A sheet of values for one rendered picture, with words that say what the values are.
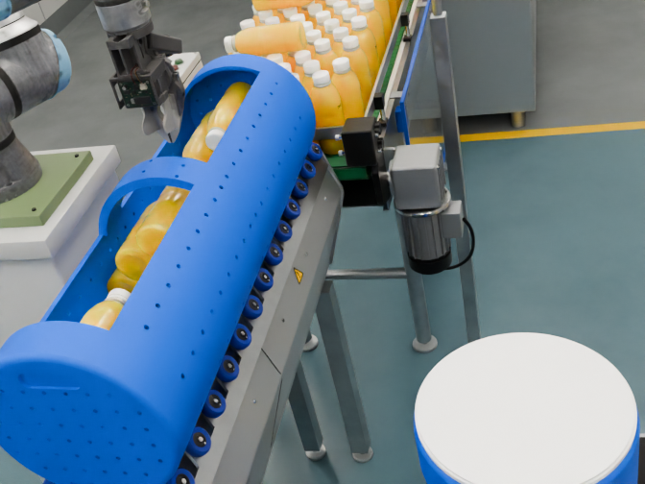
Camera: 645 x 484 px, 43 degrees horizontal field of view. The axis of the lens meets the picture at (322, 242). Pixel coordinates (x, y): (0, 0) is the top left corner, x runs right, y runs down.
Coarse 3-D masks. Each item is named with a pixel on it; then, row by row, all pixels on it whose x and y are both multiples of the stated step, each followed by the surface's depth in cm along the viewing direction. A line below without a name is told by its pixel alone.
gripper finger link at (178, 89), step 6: (174, 72) 132; (174, 78) 132; (174, 84) 132; (180, 84) 133; (174, 90) 133; (180, 90) 132; (180, 96) 133; (180, 102) 134; (180, 108) 135; (180, 114) 135
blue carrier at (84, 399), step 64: (256, 64) 165; (192, 128) 180; (256, 128) 150; (128, 192) 136; (192, 192) 130; (256, 192) 141; (192, 256) 121; (256, 256) 137; (64, 320) 132; (128, 320) 108; (192, 320) 115; (0, 384) 106; (64, 384) 104; (128, 384) 102; (192, 384) 112; (64, 448) 112; (128, 448) 109
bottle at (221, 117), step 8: (232, 88) 168; (240, 88) 168; (248, 88) 169; (224, 96) 166; (232, 96) 165; (240, 96) 166; (224, 104) 163; (232, 104) 163; (240, 104) 164; (216, 112) 160; (224, 112) 160; (232, 112) 161; (208, 120) 161; (216, 120) 159; (224, 120) 159; (208, 128) 160; (216, 128) 158; (224, 128) 158
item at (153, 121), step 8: (144, 112) 134; (152, 112) 136; (160, 112) 137; (144, 120) 133; (152, 120) 136; (160, 120) 137; (144, 128) 133; (152, 128) 135; (160, 128) 137; (168, 136) 138
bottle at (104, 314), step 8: (96, 304) 117; (104, 304) 117; (112, 304) 117; (120, 304) 118; (88, 312) 116; (96, 312) 115; (104, 312) 115; (112, 312) 116; (88, 320) 114; (96, 320) 114; (104, 320) 114; (112, 320) 115
